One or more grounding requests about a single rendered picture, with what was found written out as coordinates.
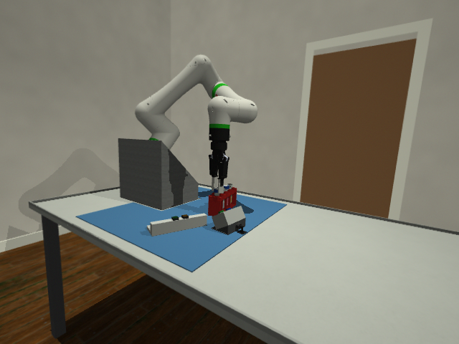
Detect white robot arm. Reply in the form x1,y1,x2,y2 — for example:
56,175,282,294
135,54,257,150

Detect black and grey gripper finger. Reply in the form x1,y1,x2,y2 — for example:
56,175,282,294
216,153,230,194
209,154,218,191

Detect blue flat mat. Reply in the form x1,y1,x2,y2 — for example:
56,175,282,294
76,187,287,272

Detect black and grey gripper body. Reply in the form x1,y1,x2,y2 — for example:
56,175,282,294
211,142,227,162

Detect white button panel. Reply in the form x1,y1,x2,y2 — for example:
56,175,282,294
211,206,247,235

